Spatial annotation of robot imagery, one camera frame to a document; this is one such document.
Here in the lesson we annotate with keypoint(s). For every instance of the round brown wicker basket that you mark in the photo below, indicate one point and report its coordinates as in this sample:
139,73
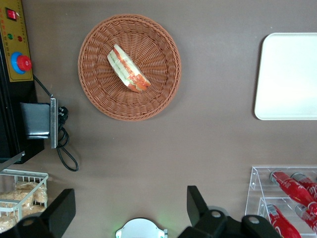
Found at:
153,49

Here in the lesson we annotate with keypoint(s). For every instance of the red cola bottle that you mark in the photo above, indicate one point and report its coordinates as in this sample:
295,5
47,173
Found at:
308,186
309,219
280,223
289,186

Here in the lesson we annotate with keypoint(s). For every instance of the black machine with yellow panel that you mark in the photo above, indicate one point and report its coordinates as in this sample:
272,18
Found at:
19,62

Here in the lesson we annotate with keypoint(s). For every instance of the clear acrylic bottle rack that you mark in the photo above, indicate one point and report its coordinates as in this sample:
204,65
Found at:
252,198

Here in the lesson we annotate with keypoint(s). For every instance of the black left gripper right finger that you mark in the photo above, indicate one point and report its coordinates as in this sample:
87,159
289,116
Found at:
198,215

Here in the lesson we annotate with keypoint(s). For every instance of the cream plastic tray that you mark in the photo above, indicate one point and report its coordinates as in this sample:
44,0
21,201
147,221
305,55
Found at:
289,79

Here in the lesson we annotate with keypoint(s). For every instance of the triangle sandwich with tomato filling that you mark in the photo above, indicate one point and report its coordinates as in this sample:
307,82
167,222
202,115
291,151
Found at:
126,69

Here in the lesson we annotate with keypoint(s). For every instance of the clear packet of beige crackers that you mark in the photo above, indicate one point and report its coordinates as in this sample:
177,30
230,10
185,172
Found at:
32,210
7,223
40,196
23,193

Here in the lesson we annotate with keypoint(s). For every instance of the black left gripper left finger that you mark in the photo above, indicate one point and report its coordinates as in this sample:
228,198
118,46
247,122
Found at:
59,210

